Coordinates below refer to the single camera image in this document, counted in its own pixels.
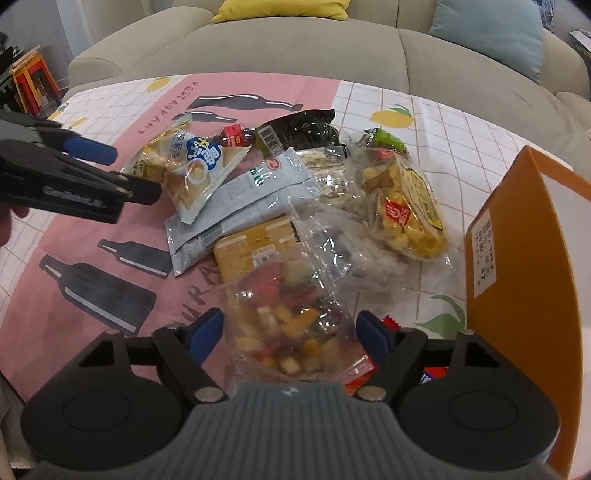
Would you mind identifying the blue white cracker bag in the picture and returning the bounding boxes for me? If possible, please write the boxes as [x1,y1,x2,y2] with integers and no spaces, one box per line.
[122,114,250,225]

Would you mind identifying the clear bag mixed candies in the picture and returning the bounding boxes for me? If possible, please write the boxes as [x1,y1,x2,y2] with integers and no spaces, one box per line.
[224,258,368,382]

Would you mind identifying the small red snack packet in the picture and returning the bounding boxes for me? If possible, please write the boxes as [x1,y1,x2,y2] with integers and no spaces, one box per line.
[221,124,246,147]

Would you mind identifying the yellow chips bag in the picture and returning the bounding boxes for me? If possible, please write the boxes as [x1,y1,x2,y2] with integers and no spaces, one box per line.
[361,149,449,261]

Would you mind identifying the tan biscuit packet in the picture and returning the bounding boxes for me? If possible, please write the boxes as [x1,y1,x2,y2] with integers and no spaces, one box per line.
[213,215,300,283]

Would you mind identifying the clear plastic snack bag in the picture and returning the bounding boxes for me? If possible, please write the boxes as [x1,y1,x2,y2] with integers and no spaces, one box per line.
[290,146,412,290]

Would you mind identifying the grey white snack packet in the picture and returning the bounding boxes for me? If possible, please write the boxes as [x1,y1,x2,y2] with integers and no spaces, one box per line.
[164,148,321,277]

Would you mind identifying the dark green seaweed packet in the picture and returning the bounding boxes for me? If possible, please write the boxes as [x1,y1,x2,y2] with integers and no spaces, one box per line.
[254,109,341,158]

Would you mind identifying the green label clear snack bag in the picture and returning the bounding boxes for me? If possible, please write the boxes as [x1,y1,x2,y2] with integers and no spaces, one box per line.
[356,127,411,160]

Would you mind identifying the red orange stool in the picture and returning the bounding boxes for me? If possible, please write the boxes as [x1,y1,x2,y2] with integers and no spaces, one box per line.
[9,45,61,116]

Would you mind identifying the pink white patterned tablecloth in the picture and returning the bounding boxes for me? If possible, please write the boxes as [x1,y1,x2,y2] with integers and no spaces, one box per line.
[1,73,527,398]

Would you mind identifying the orange cardboard box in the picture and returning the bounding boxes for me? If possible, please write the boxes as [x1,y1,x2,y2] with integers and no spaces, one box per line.
[465,147,590,479]

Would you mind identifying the yellow cushion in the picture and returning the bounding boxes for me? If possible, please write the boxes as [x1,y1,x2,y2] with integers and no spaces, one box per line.
[211,0,349,24]

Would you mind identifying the beige sofa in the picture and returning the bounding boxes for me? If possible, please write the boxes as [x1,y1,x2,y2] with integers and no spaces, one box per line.
[68,1,590,177]

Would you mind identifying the light blue cushion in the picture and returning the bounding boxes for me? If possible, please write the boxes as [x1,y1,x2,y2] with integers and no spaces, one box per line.
[429,0,544,83]

